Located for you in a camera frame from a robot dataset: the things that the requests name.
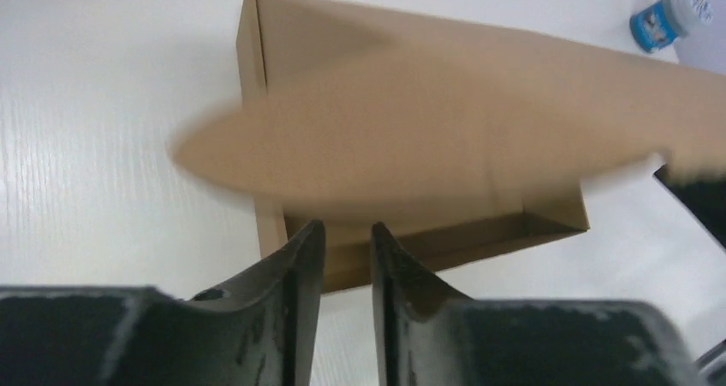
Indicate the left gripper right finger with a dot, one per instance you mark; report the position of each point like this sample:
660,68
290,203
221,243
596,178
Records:
429,333

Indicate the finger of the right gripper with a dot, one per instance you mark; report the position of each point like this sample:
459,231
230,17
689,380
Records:
704,199

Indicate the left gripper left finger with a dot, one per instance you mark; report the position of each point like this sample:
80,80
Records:
256,328

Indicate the brown cardboard box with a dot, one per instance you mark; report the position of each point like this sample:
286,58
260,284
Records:
468,141

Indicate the blue white lidded jar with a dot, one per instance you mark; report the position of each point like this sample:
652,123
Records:
666,21

